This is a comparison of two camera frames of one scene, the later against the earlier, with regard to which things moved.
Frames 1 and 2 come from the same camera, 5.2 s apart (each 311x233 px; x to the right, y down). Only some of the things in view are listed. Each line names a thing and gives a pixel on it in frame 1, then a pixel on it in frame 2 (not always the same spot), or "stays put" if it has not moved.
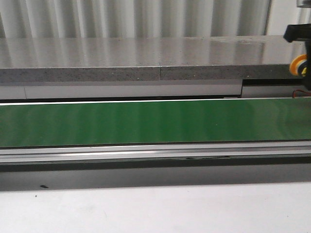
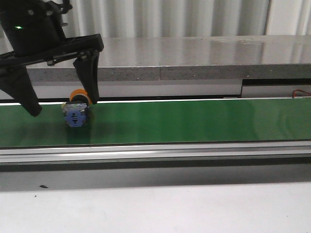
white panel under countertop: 144,89 stays put
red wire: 294,92 stays put
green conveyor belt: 272,120 stays put
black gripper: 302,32 -> 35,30
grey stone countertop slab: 146,58 stays put
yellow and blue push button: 298,66 -> 76,110
